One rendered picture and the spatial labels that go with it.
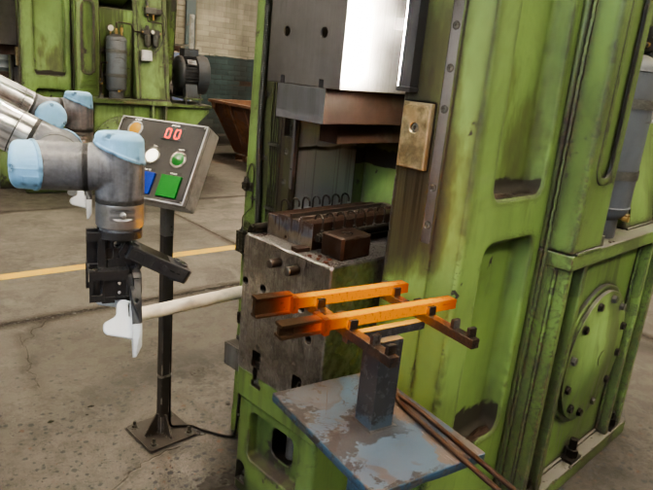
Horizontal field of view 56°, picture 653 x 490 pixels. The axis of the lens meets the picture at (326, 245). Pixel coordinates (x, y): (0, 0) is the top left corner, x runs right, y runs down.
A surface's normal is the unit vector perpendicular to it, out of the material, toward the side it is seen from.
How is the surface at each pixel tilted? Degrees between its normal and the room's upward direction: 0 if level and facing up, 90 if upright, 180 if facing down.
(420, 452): 0
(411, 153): 90
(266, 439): 90
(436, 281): 90
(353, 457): 0
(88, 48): 90
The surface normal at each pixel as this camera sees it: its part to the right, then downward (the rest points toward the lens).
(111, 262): 0.42, 0.29
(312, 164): 0.69, 0.26
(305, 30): -0.72, 0.13
